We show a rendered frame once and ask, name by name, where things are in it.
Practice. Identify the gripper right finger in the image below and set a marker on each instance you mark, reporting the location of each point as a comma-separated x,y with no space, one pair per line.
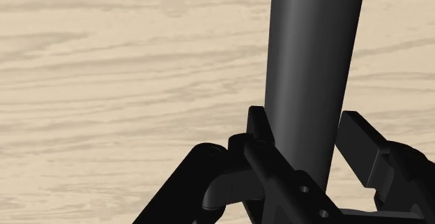
367,148

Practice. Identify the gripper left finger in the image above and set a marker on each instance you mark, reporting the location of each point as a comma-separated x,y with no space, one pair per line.
183,189

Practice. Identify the dark grey oblong object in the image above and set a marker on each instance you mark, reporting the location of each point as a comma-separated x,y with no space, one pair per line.
309,63

